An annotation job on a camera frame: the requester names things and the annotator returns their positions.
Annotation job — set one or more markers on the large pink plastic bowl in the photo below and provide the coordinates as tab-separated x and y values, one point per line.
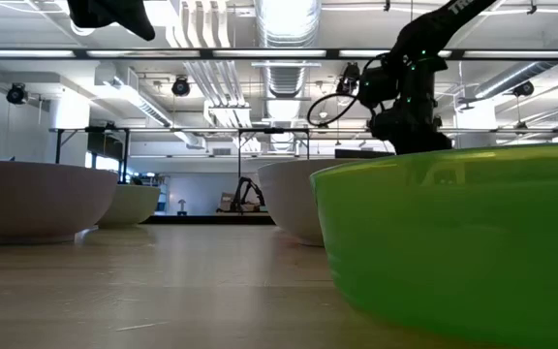
288	199

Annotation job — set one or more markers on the black background workstation frame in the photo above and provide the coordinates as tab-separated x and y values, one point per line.
126	150

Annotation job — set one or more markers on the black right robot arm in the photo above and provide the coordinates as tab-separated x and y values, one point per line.
429	34

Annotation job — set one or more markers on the small dark stand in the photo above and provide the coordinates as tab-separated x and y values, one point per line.
182	207

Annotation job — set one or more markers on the silver ventilation duct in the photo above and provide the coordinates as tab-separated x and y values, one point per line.
286	29

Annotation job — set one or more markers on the black background robot arm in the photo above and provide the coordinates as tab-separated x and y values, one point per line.
246	191

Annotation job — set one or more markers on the green translucent plastic bowl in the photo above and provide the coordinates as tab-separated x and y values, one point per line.
453	242

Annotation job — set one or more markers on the lavender plastic bowl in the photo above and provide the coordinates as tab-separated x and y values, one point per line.
133	206

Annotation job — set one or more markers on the black ceiling spotlight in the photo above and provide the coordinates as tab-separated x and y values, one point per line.
523	88
16	93
180	86

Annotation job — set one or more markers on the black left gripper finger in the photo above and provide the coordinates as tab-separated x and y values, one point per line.
90	12
136	17

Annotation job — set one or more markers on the cardboard box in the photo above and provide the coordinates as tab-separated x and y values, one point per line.
225	201

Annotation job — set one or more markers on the red translucent plastic bowl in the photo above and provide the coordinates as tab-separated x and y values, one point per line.
32	199

